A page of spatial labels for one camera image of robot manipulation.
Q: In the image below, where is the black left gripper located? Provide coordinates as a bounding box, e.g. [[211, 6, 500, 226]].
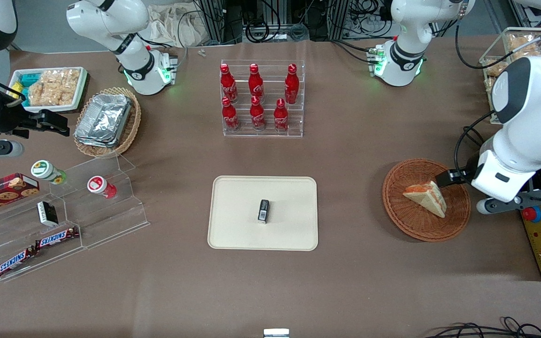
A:
[[435, 157, 480, 188]]

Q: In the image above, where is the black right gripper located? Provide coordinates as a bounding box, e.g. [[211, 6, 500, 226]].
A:
[[0, 103, 71, 139]]

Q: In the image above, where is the triangular sandwich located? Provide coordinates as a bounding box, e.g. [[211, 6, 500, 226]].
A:
[[402, 181, 448, 219]]

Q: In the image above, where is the white rectangular snack tray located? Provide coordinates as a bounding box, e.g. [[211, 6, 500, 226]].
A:
[[8, 67, 89, 114]]

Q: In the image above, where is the brown round wicker basket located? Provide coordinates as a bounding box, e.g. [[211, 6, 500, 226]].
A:
[[382, 159, 471, 243]]

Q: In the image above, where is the light oval wicker basket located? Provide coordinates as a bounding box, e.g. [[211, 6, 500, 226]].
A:
[[73, 86, 142, 158]]

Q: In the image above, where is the beige plastic tray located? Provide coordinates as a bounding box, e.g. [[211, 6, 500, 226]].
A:
[[208, 176, 319, 252]]

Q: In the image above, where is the rice cracker bag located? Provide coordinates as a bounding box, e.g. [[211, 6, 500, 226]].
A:
[[27, 82, 64, 107], [39, 69, 81, 94]]

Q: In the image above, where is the aluminium foil container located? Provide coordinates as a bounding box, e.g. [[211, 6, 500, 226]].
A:
[[75, 135, 118, 149], [75, 93, 133, 143]]

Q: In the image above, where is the green sunflower lid cup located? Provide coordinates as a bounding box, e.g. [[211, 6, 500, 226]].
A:
[[31, 160, 68, 185]]

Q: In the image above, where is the red lid cup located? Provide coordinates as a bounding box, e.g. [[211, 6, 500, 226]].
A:
[[86, 175, 118, 200]]

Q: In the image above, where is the red cookie box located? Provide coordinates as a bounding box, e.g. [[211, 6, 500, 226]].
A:
[[0, 173, 40, 218]]

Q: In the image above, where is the small black white box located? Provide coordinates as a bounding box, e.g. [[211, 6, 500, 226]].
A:
[[36, 200, 59, 227]]

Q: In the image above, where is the clear acrylic stepped shelf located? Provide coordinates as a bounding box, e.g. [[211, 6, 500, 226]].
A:
[[0, 154, 151, 284]]

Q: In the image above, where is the snickers bar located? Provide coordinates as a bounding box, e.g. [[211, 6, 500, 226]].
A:
[[0, 246, 38, 278], [34, 226, 80, 250]]

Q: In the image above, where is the beige cloth bag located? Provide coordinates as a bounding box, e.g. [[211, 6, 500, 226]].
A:
[[146, 4, 211, 48]]

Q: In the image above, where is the clear acrylic bottle rack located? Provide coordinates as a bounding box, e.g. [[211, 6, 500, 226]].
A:
[[220, 60, 305, 138]]

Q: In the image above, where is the red cola bottle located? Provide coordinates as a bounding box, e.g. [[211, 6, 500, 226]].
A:
[[221, 97, 241, 132], [284, 63, 300, 105], [220, 63, 239, 104], [273, 98, 290, 132], [249, 95, 267, 131], [248, 63, 265, 104]]

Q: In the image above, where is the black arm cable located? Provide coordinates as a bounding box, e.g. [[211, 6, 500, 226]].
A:
[[453, 110, 496, 177]]

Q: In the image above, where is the black table cable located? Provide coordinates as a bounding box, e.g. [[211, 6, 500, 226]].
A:
[[463, 126, 486, 147]]

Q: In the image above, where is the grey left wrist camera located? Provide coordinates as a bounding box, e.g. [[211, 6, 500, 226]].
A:
[[476, 189, 541, 215]]

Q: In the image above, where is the white wire rack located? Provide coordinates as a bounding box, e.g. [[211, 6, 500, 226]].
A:
[[479, 27, 541, 125]]

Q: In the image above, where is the black floor cable bundle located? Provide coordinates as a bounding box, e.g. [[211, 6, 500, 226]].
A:
[[425, 316, 541, 338]]

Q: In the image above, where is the aluminium frame post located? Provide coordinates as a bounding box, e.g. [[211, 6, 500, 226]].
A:
[[199, 0, 227, 44], [328, 0, 351, 41]]

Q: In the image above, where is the coiled black cable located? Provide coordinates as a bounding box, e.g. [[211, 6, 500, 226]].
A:
[[244, 19, 271, 44]]

